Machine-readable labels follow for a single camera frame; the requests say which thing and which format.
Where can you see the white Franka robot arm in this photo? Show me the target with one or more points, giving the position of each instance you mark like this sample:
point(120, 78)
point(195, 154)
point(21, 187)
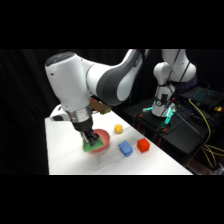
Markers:
point(66, 83)

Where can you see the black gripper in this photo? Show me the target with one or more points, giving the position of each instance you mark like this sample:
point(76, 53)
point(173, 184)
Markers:
point(83, 127)

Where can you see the small yellow object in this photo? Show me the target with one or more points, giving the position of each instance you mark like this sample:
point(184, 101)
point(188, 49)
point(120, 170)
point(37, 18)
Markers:
point(218, 108)

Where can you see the green triangle block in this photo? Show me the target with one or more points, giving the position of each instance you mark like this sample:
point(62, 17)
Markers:
point(98, 144)

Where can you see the blue block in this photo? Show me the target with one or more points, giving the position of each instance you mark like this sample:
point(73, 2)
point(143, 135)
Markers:
point(125, 148)

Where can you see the pink bowl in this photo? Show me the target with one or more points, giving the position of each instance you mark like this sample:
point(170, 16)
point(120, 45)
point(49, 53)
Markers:
point(104, 136)

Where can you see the black laptop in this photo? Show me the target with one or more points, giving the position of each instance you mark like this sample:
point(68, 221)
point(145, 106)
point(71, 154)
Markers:
point(203, 95)

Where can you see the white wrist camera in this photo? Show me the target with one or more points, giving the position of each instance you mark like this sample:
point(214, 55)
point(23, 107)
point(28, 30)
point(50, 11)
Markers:
point(58, 115)

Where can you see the black robot stand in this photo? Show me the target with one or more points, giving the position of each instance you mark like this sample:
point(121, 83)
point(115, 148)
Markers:
point(181, 135)

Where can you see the red cube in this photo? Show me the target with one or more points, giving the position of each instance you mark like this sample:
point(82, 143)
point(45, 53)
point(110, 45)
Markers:
point(143, 145)

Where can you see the yellow ball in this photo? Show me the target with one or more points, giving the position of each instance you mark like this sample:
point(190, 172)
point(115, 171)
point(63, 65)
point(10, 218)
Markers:
point(118, 128)

